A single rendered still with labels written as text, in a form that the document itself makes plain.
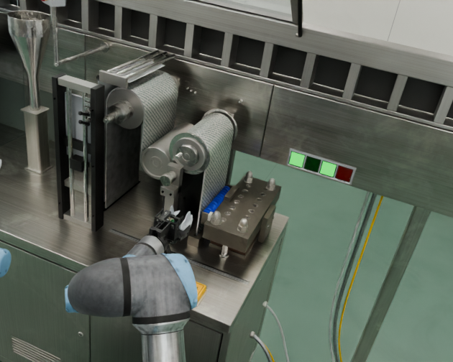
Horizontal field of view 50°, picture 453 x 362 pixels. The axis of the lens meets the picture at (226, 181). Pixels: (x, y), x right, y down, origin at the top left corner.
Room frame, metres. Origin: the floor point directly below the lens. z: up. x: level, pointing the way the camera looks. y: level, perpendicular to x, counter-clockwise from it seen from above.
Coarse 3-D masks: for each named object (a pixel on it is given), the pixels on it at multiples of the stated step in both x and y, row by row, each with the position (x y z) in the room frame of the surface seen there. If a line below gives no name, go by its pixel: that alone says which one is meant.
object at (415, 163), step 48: (48, 48) 1.96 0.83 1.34; (192, 96) 1.75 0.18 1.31; (240, 96) 1.70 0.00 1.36; (288, 96) 1.64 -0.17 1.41; (240, 144) 1.69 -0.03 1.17; (288, 144) 1.63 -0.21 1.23; (336, 144) 1.58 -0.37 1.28; (384, 144) 1.53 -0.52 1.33; (432, 144) 1.49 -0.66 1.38; (384, 192) 1.52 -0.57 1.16; (432, 192) 1.47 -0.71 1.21
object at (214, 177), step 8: (224, 152) 1.54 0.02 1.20; (216, 160) 1.47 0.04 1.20; (224, 160) 1.56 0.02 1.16; (208, 168) 1.40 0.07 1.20; (216, 168) 1.48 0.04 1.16; (224, 168) 1.57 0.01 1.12; (208, 176) 1.41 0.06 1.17; (216, 176) 1.50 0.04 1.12; (224, 176) 1.58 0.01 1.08; (208, 184) 1.42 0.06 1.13; (216, 184) 1.51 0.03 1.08; (224, 184) 1.60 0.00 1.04; (208, 192) 1.43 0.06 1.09; (216, 192) 1.52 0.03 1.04; (208, 200) 1.44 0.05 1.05; (200, 208) 1.38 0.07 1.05
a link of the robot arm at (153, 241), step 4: (144, 236) 1.08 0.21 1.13; (148, 236) 1.07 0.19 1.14; (152, 236) 1.07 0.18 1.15; (140, 240) 1.06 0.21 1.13; (144, 240) 1.05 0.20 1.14; (148, 240) 1.05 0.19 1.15; (152, 240) 1.05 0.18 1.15; (156, 240) 1.06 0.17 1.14; (152, 244) 1.04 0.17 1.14; (156, 244) 1.04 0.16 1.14; (160, 244) 1.05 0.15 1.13; (156, 248) 1.03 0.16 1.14; (160, 248) 1.05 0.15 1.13; (156, 252) 1.02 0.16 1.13; (160, 252) 1.04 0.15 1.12
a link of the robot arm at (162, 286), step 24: (144, 264) 0.72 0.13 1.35; (168, 264) 0.73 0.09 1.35; (144, 288) 0.68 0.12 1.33; (168, 288) 0.69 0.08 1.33; (192, 288) 0.71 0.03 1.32; (144, 312) 0.66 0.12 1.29; (168, 312) 0.66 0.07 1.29; (144, 336) 0.65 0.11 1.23; (168, 336) 0.64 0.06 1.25; (144, 360) 0.62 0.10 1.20; (168, 360) 0.61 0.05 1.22
